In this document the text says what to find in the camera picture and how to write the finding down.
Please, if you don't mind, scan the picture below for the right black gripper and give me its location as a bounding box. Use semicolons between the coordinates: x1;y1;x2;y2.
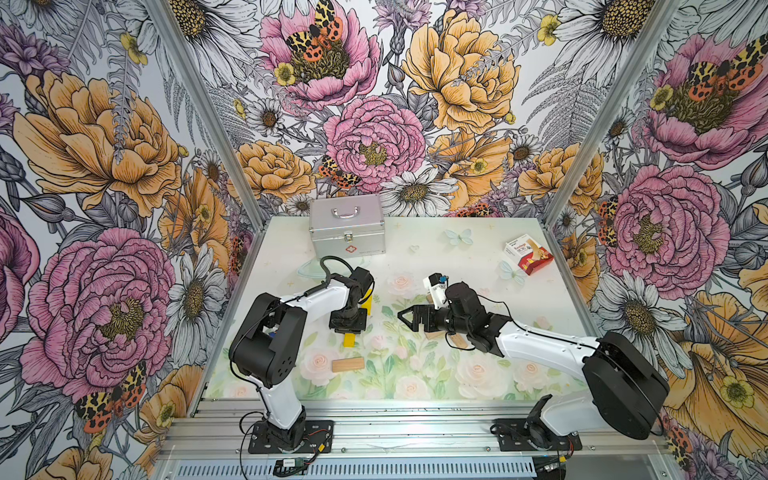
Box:
397;304;471;335

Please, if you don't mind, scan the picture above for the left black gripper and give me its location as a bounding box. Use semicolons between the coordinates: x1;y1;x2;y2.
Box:
326;305;366;335

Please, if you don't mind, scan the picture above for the yellow short block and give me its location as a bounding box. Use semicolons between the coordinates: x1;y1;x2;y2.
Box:
343;333;356;348

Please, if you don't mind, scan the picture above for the yellow long block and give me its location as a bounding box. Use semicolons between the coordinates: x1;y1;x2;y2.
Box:
361;286;374;315

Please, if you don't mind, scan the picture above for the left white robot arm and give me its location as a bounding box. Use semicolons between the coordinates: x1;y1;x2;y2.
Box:
228;280;375;451

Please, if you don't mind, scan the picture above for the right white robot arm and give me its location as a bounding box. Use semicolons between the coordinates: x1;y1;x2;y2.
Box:
397;276;670;450

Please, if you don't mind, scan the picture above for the silver metal case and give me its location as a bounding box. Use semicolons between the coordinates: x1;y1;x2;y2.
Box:
309;194;386;259

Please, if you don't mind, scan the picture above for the red white snack box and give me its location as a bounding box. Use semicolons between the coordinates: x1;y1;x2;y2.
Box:
504;234;554;276

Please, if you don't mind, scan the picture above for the small green circuit board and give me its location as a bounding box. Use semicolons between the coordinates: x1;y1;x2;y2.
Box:
273;458;304;476

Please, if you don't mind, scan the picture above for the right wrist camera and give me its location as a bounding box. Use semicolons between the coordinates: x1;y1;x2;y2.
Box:
423;273;448;309

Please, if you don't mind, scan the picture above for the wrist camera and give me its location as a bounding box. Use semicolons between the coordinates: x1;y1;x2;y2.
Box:
349;267;375;306
423;273;448;309

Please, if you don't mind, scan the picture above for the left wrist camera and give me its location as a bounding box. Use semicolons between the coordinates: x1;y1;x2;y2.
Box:
349;267;375;306

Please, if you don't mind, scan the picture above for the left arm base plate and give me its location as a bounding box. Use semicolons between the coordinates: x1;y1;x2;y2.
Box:
247;420;335;454

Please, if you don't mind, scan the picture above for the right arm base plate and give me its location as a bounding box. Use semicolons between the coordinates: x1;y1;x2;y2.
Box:
490;418;582;454

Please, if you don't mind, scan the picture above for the aluminium front rail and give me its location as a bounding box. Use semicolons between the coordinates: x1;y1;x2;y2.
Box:
157;398;667;461

